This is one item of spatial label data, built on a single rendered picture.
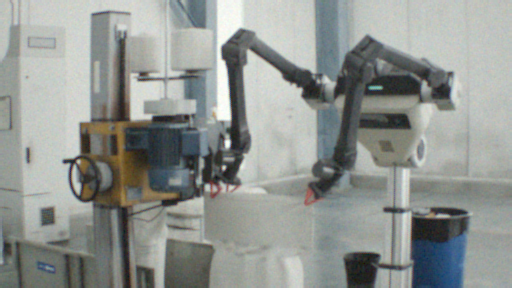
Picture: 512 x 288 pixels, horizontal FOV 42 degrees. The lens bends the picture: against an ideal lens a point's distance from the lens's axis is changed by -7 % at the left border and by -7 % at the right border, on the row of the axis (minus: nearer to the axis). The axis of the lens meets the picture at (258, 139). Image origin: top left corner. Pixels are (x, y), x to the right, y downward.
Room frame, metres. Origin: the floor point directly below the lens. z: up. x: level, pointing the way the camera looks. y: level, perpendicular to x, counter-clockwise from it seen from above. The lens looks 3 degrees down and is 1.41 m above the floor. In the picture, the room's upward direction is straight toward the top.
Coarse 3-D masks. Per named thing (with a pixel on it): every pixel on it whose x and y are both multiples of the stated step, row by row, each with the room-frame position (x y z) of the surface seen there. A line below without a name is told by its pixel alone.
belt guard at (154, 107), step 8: (144, 104) 2.54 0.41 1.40; (152, 104) 2.50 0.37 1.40; (160, 104) 2.49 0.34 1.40; (168, 104) 2.49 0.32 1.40; (176, 104) 2.50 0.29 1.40; (184, 104) 2.52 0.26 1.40; (192, 104) 2.65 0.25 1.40; (144, 112) 2.54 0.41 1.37; (152, 112) 2.50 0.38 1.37; (160, 112) 2.49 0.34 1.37; (168, 112) 2.49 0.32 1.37; (176, 112) 2.50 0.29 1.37; (184, 112) 2.52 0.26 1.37; (192, 112) 2.65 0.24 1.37
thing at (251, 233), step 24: (216, 216) 2.82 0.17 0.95; (240, 216) 2.73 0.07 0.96; (264, 216) 2.69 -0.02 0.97; (288, 216) 2.67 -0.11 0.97; (312, 216) 2.62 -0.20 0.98; (216, 240) 2.82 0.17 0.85; (240, 240) 2.73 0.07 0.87; (264, 240) 2.69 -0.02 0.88; (288, 240) 2.67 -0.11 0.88; (312, 240) 2.62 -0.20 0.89; (216, 264) 2.78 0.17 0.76; (240, 264) 2.71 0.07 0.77; (264, 264) 2.64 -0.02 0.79; (288, 264) 2.63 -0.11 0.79
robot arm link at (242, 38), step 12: (240, 36) 2.64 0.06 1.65; (252, 36) 2.64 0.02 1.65; (228, 48) 2.62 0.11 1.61; (252, 48) 2.68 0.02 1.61; (264, 48) 2.72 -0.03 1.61; (264, 60) 2.78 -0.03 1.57; (276, 60) 2.79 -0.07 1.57; (288, 60) 2.84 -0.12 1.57; (288, 72) 2.85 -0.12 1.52; (300, 72) 2.86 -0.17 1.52; (300, 84) 2.88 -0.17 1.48
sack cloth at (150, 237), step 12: (144, 204) 3.09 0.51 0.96; (156, 204) 3.05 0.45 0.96; (144, 216) 3.06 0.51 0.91; (144, 228) 3.03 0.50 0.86; (156, 228) 3.03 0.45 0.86; (144, 240) 3.01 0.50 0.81; (156, 240) 3.05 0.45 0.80; (144, 252) 3.02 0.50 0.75; (156, 252) 3.05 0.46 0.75; (144, 264) 3.02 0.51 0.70; (156, 264) 3.05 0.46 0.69; (156, 276) 3.05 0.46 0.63
